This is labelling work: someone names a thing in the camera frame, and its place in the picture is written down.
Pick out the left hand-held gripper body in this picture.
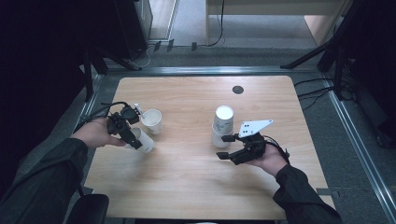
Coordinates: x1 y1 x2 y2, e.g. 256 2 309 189
106 103 145 137

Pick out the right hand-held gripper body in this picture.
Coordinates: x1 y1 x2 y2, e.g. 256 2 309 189
229 119 275 166

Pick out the white paper cup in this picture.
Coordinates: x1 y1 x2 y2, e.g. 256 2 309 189
140 108 163 136
213 105 235 134
211 122 235 149
123 126 155 154

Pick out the person's right hand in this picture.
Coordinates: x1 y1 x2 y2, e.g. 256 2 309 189
247 143 290 178

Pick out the person's left hand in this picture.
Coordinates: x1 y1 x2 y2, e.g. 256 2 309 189
70 116 127 149

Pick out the black tripod stand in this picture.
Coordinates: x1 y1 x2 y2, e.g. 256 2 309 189
279 0 358 101
78 46 143 104

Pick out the black padded seat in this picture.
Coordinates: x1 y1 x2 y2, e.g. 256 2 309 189
65 193 111 224

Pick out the black curtain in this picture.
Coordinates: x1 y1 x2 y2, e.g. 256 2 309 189
339 0 396 148
0 0 120 200

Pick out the black computer tower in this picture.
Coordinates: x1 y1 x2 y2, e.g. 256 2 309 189
113 0 154 62

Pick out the left hand-held gripper cable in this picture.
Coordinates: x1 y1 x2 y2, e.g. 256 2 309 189
74 101 131 133

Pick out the hand-held gripper cable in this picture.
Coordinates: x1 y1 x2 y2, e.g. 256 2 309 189
74 101 131 133
263 134 291 165

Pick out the right hand-held gripper cable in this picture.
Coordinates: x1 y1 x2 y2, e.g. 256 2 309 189
263 134 291 165

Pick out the white floor cable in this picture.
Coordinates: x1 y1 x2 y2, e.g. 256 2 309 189
128 44 156 71

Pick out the black floor cable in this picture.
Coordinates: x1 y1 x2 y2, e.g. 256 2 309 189
297 87 334 112

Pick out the black hanging cable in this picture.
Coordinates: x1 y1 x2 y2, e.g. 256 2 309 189
206 0 226 48

